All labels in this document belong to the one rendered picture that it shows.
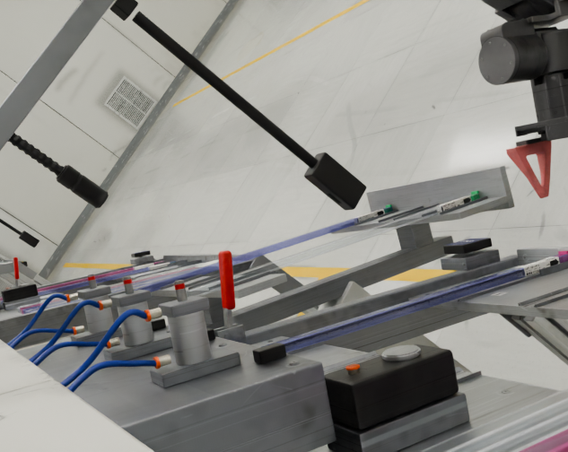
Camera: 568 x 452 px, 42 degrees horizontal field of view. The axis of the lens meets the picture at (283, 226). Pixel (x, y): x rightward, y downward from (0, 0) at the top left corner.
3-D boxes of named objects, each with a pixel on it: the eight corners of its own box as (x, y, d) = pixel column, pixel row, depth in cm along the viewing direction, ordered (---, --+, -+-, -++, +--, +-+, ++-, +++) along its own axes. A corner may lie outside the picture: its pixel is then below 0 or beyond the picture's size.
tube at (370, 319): (562, 262, 92) (560, 253, 92) (571, 262, 91) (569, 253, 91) (192, 379, 68) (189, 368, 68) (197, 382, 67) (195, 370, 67)
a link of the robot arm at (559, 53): (579, 20, 91) (542, 31, 95) (542, 22, 87) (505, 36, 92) (589, 74, 91) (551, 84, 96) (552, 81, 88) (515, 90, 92)
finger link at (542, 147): (556, 199, 91) (543, 126, 91) (513, 203, 98) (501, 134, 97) (592, 189, 95) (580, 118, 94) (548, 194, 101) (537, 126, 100)
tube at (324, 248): (474, 200, 116) (473, 193, 115) (481, 199, 114) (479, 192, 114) (187, 299, 91) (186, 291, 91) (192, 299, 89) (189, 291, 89)
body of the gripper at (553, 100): (580, 129, 86) (569, 67, 86) (514, 141, 95) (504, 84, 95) (615, 122, 89) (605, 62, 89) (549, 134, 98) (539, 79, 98)
